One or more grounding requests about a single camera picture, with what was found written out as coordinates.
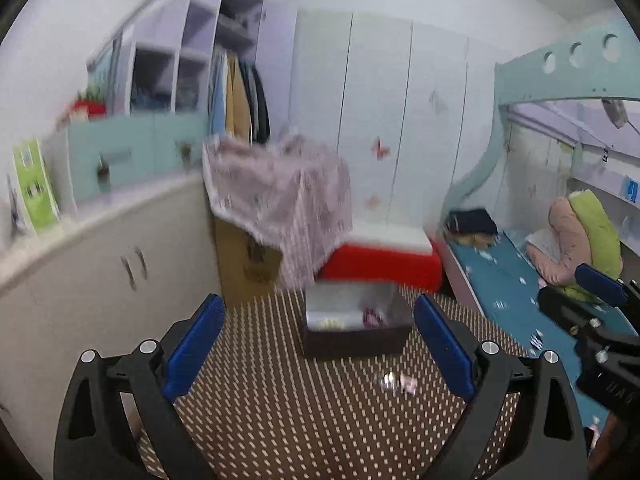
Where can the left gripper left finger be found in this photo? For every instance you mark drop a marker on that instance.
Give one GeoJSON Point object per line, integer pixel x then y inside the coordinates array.
{"type": "Point", "coordinates": [94, 440]}

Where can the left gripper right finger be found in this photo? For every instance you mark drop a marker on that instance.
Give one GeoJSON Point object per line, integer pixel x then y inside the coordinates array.
{"type": "Point", "coordinates": [545, 440]}

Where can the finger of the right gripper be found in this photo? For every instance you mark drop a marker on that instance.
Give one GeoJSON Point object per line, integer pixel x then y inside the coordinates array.
{"type": "Point", "coordinates": [613, 292]}
{"type": "Point", "coordinates": [594, 331]}

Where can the pink kitty charm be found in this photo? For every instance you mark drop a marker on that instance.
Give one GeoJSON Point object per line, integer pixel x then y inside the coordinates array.
{"type": "Point", "coordinates": [373, 319]}

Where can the green plush pillow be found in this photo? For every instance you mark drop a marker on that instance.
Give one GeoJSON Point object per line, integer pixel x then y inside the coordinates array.
{"type": "Point", "coordinates": [591, 238]}

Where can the pink plush toy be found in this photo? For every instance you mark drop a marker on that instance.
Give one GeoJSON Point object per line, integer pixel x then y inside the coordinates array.
{"type": "Point", "coordinates": [560, 239]}

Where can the teal patterned bed mattress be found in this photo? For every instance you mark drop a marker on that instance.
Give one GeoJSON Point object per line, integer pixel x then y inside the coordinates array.
{"type": "Point", "coordinates": [503, 285]}

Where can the pink white charm pile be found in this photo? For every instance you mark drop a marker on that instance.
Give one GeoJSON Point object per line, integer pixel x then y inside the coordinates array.
{"type": "Point", "coordinates": [399, 382]}

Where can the dark folded clothes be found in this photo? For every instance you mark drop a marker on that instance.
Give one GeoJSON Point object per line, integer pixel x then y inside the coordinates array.
{"type": "Point", "coordinates": [470, 221]}

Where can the brown polka dot tablecloth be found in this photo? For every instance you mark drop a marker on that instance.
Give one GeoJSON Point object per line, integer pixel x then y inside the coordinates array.
{"type": "Point", "coordinates": [260, 410]}

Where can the white low cabinet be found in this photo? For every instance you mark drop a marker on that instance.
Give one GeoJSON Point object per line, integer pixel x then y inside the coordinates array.
{"type": "Point", "coordinates": [123, 282]}

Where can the red white cooler box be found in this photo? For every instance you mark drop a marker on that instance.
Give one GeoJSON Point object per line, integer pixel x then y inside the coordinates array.
{"type": "Point", "coordinates": [386, 253]}

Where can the dark grey storage box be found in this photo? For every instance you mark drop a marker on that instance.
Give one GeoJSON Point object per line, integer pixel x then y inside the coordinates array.
{"type": "Point", "coordinates": [332, 328]}

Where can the cardboard box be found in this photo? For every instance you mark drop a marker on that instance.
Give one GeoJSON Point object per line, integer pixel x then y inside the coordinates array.
{"type": "Point", "coordinates": [247, 269]}

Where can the green white package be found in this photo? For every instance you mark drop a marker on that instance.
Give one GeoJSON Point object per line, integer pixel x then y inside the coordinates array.
{"type": "Point", "coordinates": [39, 210]}

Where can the white wardrobe doors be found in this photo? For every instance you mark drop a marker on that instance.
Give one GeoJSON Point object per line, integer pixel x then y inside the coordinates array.
{"type": "Point", "coordinates": [407, 105]}

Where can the teal drawer unit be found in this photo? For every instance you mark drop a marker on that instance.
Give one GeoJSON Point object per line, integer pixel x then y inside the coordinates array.
{"type": "Point", "coordinates": [87, 160]}

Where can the pink checkered cloth cover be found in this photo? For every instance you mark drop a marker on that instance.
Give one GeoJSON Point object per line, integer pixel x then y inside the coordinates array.
{"type": "Point", "coordinates": [292, 195]}

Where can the red strawberry plush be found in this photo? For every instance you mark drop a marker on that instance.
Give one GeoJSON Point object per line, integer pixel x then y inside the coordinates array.
{"type": "Point", "coordinates": [90, 104]}

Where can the hanging clothes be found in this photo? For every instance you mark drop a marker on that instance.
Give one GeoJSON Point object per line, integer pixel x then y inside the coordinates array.
{"type": "Point", "coordinates": [237, 102]}

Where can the purple stair shelf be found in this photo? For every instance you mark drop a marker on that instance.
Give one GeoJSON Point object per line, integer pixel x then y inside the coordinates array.
{"type": "Point", "coordinates": [165, 49]}

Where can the teal bunk bed frame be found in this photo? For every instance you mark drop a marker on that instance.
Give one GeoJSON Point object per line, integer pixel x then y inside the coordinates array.
{"type": "Point", "coordinates": [598, 62]}

